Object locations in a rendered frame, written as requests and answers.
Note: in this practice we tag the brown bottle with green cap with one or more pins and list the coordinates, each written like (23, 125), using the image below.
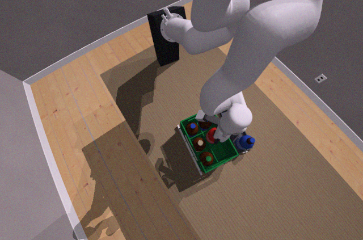
(206, 158)

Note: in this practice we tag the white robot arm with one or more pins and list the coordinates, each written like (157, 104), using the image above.
(259, 34)

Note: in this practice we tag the red bottle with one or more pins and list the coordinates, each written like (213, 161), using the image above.
(209, 135)

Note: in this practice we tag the green crate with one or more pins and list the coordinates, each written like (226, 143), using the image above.
(222, 151)

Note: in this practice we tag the brown bottle with beige cap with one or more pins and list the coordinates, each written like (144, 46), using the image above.
(199, 144)

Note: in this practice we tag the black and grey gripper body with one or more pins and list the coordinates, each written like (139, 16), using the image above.
(218, 134)

